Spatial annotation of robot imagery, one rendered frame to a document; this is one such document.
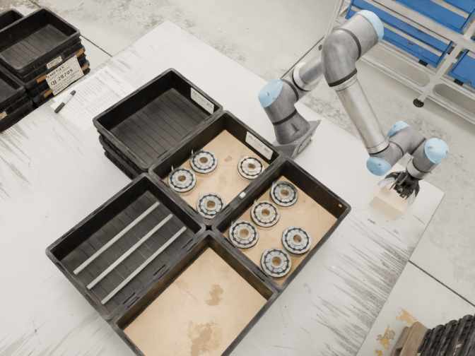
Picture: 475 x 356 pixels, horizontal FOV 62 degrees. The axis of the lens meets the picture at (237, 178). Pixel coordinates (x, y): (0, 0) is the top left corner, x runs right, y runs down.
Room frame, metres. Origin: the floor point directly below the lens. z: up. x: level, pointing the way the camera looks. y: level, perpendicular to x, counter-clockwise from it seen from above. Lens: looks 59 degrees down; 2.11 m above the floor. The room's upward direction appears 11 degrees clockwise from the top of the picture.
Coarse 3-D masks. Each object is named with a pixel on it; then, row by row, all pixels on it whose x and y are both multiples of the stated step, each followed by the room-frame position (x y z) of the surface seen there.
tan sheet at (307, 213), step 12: (288, 180) 0.79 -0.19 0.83; (300, 192) 0.75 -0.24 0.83; (300, 204) 0.70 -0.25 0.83; (312, 204) 0.71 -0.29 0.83; (288, 216) 0.65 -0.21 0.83; (300, 216) 0.65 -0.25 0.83; (312, 216) 0.66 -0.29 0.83; (324, 216) 0.67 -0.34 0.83; (228, 228) 0.56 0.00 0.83; (276, 228) 0.59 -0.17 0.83; (312, 228) 0.62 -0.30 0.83; (324, 228) 0.62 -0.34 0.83; (264, 240) 0.54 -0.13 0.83; (276, 240) 0.55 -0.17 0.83; (312, 240) 0.57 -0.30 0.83; (252, 252) 0.49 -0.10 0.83; (276, 264) 0.46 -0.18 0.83
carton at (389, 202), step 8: (376, 192) 0.88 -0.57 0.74; (384, 192) 0.86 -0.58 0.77; (392, 192) 0.87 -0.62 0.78; (376, 200) 0.83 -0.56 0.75; (384, 200) 0.82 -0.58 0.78; (392, 200) 0.83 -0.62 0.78; (400, 200) 0.84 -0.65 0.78; (408, 200) 0.84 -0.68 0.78; (376, 208) 0.82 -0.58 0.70; (384, 208) 0.81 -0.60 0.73; (392, 208) 0.80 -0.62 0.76; (400, 208) 0.80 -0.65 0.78; (392, 216) 0.79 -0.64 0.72
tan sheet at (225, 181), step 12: (216, 144) 0.90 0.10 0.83; (228, 144) 0.91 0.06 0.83; (240, 144) 0.92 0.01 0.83; (216, 156) 0.84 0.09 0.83; (228, 156) 0.85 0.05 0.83; (228, 168) 0.80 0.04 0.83; (180, 180) 0.71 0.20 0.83; (204, 180) 0.73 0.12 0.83; (216, 180) 0.74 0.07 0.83; (228, 180) 0.75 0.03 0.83; (240, 180) 0.76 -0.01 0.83; (192, 192) 0.67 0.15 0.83; (204, 192) 0.68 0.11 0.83; (216, 192) 0.69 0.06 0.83; (228, 192) 0.70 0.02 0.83; (192, 204) 0.62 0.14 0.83
